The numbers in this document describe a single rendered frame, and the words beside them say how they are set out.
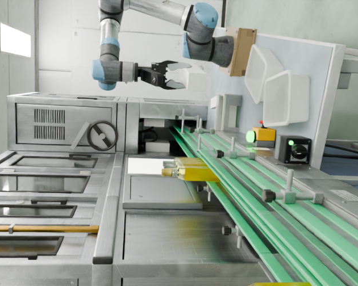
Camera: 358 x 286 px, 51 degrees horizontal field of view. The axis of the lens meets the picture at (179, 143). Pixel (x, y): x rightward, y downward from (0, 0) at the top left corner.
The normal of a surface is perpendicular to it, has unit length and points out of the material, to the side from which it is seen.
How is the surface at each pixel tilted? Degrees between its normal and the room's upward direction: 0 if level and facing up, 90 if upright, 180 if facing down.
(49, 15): 90
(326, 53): 0
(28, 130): 90
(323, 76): 0
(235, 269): 90
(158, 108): 90
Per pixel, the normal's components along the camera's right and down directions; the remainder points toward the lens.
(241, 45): 0.11, 0.33
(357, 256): 0.06, -0.99
